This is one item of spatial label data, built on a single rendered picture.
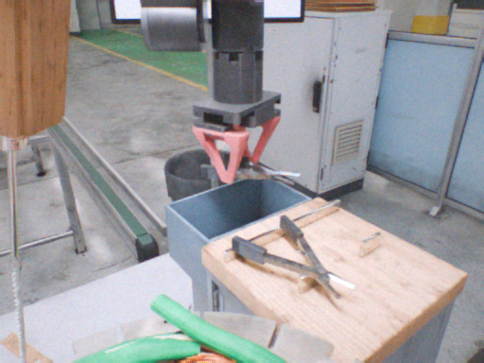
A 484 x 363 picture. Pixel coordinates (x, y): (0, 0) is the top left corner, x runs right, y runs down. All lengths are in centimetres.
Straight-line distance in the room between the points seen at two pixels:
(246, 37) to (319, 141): 205
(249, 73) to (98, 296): 56
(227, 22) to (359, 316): 31
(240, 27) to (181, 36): 6
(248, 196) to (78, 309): 41
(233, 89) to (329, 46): 191
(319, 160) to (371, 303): 215
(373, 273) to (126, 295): 54
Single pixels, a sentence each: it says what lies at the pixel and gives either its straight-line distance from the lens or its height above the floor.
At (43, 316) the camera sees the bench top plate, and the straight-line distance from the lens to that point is 84.
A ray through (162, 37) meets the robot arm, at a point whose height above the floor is 127.
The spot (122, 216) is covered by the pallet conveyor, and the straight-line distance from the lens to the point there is 111.
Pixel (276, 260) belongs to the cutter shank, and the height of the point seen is 109.
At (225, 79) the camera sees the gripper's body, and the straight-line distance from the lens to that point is 43.
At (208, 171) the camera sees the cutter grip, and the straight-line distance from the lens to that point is 49.
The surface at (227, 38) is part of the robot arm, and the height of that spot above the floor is 127.
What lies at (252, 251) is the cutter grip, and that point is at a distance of 38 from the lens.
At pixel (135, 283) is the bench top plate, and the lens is 85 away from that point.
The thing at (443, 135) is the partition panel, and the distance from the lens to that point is 266.
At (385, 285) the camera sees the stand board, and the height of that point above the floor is 106.
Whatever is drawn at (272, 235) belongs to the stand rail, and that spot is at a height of 107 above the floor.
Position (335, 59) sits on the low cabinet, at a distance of 235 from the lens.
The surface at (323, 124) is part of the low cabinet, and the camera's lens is 244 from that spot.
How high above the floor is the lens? 132
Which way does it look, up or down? 26 degrees down
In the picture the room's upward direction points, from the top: straight up
